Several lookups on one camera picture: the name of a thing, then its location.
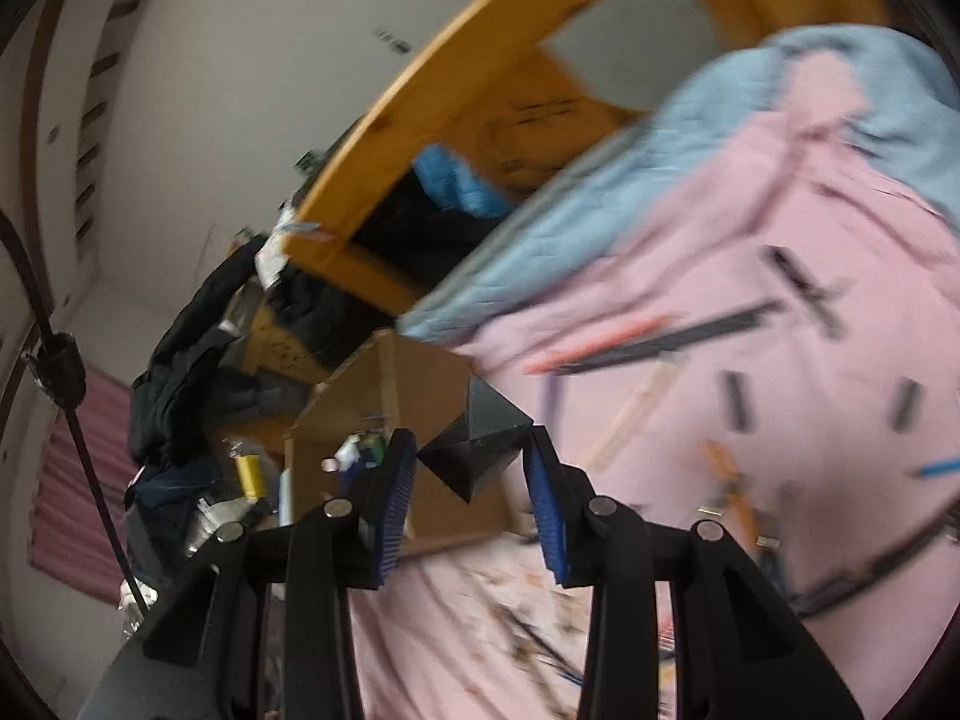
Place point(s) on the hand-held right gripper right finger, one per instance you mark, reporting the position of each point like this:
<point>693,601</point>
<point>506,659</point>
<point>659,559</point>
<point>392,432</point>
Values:
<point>544,517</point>

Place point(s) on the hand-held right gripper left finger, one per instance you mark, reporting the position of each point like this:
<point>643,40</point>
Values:
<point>396,510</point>

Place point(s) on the black binder clip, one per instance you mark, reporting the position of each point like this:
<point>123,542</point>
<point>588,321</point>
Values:
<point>480,442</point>

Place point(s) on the brown cardboard box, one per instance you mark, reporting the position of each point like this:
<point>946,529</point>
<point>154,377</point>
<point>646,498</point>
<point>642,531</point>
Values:
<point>420,382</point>

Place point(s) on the cream patterned pencil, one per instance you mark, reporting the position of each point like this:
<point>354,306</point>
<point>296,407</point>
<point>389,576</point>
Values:
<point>637,409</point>

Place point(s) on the yellow container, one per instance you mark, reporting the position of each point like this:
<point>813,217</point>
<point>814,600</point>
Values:
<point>251,476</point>

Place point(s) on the salmon pink pencil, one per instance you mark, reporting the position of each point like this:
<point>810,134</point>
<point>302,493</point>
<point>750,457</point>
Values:
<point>600,345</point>

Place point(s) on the orange-yellow pencil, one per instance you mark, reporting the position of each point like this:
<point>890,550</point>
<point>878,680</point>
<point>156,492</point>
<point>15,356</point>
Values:
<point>724,472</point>

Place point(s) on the long black pencil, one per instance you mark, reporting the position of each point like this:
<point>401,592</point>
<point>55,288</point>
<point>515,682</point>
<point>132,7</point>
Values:
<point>675,337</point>

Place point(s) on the black pen cap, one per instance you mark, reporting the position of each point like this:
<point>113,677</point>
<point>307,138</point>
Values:
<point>736,403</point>

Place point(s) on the pile of dark clothes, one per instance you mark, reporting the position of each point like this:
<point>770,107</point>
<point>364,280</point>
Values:
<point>187,360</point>

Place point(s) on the pink curtain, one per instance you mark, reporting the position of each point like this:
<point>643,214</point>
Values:
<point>75,495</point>

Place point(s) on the blue shirt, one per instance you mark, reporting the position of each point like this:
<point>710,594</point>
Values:
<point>457,184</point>

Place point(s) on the light blue quilt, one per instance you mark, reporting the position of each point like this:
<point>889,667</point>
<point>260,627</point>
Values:
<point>600,187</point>

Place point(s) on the black pen with clear cap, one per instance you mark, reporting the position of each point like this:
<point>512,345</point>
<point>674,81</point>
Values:
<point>802,285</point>

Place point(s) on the pink floral bed sheet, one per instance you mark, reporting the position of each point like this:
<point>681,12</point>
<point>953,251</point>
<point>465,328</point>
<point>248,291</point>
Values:
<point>750,187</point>

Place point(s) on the bright blue pencil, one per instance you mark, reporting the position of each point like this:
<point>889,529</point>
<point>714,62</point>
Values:
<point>941,467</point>

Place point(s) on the wooden bed frame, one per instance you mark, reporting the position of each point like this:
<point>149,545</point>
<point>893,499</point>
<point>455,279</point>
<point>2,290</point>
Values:
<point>360,142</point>

